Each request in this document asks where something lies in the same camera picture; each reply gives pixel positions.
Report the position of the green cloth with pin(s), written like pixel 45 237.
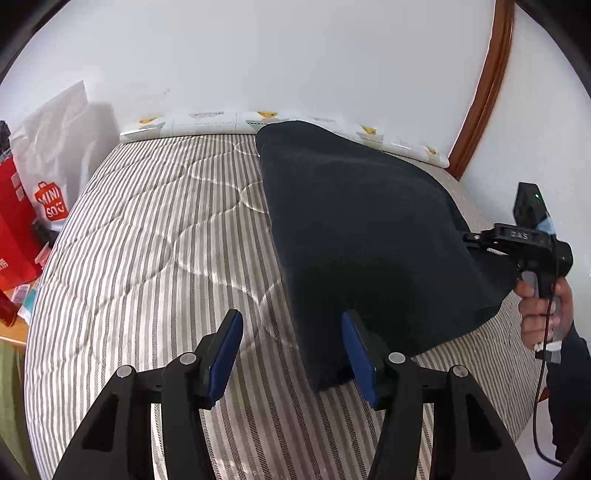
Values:
pixel 14 401

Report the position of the wooden nightstand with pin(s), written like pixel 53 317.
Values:
pixel 14 339

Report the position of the red soda can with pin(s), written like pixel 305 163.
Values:
pixel 7 311

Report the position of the white plastic shopping bag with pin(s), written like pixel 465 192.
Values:
pixel 55 138

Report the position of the white patterned pillow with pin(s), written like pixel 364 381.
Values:
pixel 207 122

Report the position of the grey striped quilted mattress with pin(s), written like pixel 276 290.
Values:
pixel 152 258

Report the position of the person's right forearm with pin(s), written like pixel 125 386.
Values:
pixel 572 392

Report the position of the red paper bag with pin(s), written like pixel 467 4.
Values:
pixel 14 221

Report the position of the person's right hand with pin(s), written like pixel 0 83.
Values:
pixel 530 318

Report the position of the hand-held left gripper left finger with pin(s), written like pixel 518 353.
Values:
pixel 226 364

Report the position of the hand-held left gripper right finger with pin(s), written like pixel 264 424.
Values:
pixel 360 364

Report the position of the teal and white box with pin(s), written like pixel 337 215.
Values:
pixel 27 302

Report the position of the black sweatshirt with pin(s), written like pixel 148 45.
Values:
pixel 369 230

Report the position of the dark plaid cloth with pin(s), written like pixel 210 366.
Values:
pixel 3 138

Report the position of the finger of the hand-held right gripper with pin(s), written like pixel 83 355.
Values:
pixel 478 237

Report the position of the brown wooden frame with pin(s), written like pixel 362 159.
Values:
pixel 489 92

